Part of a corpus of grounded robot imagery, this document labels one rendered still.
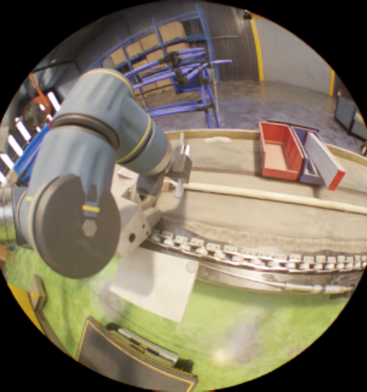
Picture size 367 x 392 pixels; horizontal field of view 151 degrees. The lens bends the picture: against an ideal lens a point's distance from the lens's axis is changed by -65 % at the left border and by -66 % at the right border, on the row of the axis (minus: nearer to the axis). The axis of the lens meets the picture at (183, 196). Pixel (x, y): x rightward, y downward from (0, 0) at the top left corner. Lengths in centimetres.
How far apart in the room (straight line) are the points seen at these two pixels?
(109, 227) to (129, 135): 13
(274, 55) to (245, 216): 1038
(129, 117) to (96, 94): 6
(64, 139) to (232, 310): 130
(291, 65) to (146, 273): 1101
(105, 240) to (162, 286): 36
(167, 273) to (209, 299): 82
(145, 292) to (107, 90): 53
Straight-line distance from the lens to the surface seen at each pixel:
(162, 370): 117
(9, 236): 29
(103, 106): 18
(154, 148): 25
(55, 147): 15
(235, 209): 59
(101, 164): 15
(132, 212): 45
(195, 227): 56
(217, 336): 134
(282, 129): 94
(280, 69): 1067
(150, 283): 51
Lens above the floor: 125
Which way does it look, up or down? 50 degrees down
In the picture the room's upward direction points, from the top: 23 degrees counter-clockwise
